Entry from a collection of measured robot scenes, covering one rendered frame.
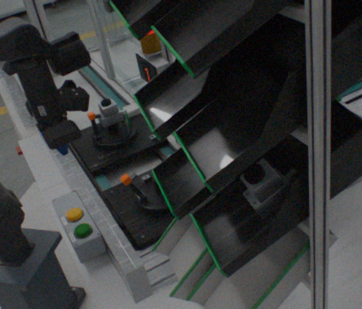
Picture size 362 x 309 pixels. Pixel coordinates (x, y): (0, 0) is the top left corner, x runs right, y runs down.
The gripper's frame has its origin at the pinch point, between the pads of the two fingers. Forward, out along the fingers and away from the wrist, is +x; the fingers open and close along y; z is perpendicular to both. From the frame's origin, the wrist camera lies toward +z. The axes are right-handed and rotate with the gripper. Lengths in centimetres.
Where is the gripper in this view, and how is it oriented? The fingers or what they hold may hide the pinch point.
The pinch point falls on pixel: (60, 140)
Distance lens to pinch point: 99.0
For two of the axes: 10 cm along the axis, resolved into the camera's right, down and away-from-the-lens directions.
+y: -4.7, -4.4, 7.7
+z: 8.7, -4.0, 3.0
